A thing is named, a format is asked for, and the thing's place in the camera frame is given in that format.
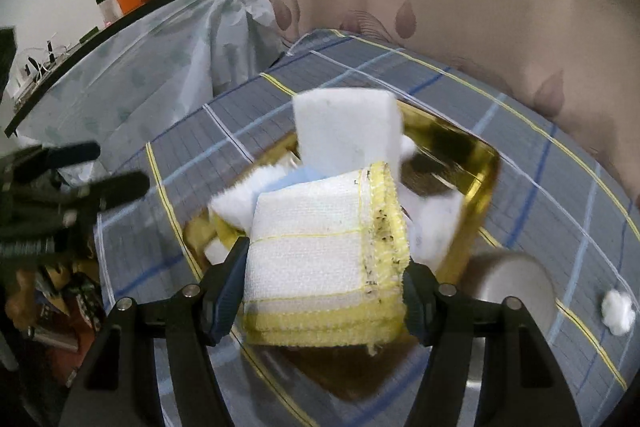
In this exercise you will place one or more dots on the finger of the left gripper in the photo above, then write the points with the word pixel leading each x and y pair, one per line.
pixel 98 196
pixel 32 162

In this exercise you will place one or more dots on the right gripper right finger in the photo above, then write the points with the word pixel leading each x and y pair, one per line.
pixel 522 383

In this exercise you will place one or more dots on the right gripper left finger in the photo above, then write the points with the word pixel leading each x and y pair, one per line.
pixel 140 343

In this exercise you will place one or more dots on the white fluffy cloth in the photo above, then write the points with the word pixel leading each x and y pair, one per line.
pixel 236 204

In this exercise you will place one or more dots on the white yellow towel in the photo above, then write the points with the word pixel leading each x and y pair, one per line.
pixel 325 263

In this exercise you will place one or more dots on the light blue fluffy cloth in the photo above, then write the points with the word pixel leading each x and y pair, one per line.
pixel 280 186

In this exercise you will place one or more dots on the white cloth front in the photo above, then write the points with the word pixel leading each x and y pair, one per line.
pixel 215 252

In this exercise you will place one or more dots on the red white star cloth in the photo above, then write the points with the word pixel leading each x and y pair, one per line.
pixel 432 221

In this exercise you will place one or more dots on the stainless steel bowl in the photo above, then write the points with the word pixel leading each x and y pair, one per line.
pixel 492 276

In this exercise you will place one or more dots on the white bottle on shelf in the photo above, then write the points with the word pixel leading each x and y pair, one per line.
pixel 109 10

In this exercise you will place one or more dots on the grey plaid table cover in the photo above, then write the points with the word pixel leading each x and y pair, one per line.
pixel 552 200

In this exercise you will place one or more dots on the red gold tin box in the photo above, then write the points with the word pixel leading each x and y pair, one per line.
pixel 347 372

